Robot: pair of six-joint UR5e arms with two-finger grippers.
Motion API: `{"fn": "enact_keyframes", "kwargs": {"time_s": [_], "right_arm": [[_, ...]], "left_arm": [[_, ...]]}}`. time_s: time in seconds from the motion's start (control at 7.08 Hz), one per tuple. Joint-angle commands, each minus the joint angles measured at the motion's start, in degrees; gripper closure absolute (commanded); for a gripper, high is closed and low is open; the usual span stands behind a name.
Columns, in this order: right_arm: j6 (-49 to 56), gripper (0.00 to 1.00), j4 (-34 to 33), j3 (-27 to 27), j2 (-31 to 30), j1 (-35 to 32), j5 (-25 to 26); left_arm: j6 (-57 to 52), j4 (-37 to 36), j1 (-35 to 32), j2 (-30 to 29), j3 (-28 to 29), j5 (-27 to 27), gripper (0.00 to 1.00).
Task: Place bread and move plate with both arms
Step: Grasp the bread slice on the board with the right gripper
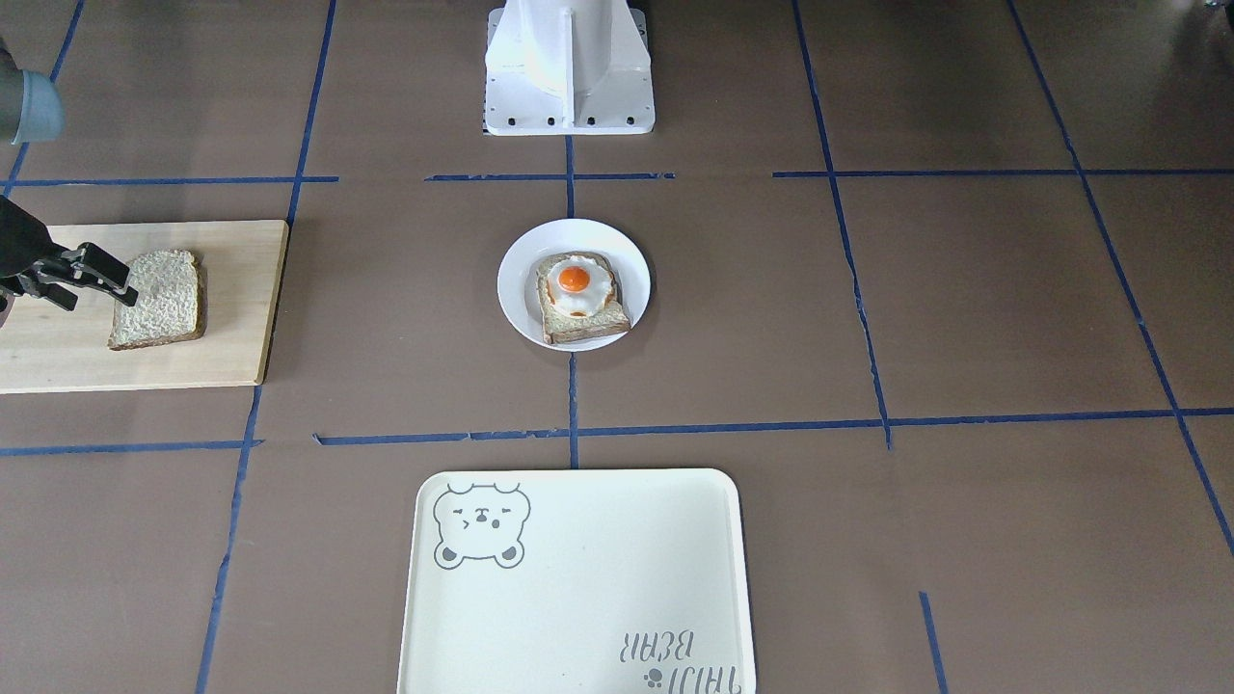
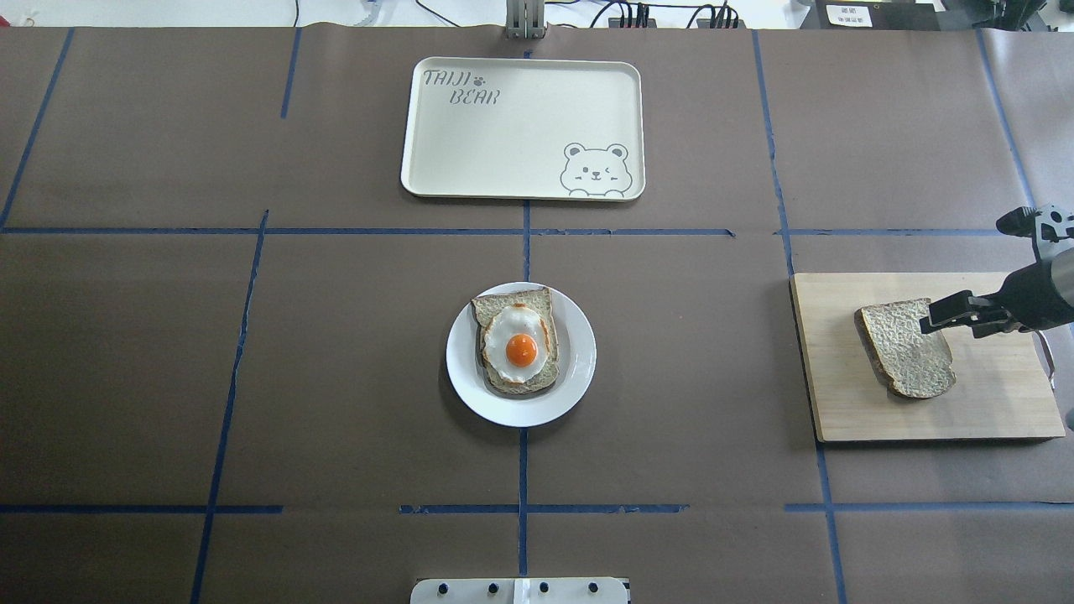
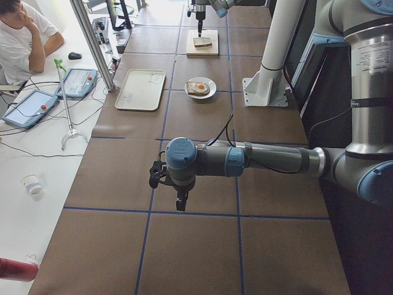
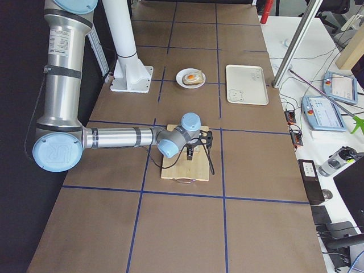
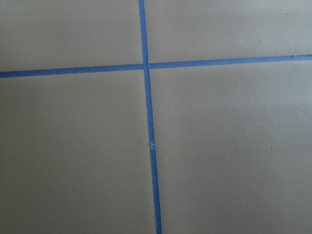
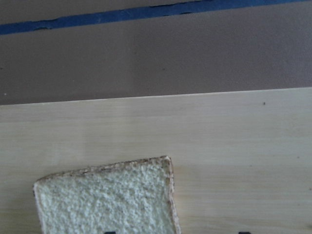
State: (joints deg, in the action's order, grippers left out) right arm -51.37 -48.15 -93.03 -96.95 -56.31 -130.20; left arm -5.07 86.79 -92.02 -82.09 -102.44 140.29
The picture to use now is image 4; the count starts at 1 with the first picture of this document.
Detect red cylinder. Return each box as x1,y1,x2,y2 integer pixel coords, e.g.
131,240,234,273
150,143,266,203
260,0,274,24

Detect orange black connector block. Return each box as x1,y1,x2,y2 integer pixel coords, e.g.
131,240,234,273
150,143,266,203
284,110,296,125

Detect green tipped grabber stick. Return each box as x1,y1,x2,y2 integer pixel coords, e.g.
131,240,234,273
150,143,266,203
289,69,364,134

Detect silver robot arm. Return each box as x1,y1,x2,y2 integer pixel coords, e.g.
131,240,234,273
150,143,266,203
32,1,201,172

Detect aluminium rail behind pedestal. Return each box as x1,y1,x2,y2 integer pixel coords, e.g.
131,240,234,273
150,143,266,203
88,26,109,77

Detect clear water bottle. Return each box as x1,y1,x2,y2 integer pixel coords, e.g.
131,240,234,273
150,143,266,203
318,146,363,177

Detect teach pendant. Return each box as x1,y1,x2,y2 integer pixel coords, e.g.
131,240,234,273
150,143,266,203
322,71,358,105
301,96,346,132

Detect wooden plank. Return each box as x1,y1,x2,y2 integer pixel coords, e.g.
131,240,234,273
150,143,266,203
336,25,364,70

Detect cream bear tray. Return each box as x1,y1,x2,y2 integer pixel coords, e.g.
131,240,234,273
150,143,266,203
225,64,269,106

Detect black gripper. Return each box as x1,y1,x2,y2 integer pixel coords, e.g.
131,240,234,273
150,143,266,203
185,137,202,161

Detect black power box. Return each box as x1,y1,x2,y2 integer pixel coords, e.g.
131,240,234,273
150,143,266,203
297,159,325,205

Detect wooden cutting board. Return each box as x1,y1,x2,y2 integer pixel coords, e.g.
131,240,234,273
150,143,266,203
158,125,210,183

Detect near teach pendant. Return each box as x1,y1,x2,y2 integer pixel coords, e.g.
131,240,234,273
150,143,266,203
301,96,346,132

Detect black monitor corner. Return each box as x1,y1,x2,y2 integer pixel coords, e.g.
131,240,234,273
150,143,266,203
333,159,364,232

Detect fried egg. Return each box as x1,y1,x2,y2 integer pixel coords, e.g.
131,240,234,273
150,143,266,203
184,73,198,82

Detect far teach pendant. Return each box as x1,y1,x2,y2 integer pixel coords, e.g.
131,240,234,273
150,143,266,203
322,71,358,105

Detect white round plate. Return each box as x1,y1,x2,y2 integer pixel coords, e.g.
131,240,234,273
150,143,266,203
176,68,206,89

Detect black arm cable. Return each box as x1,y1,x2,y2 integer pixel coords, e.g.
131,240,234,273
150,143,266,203
146,129,216,176

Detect aluminium frame post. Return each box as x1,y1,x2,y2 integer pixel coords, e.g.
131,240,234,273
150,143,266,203
272,0,323,88

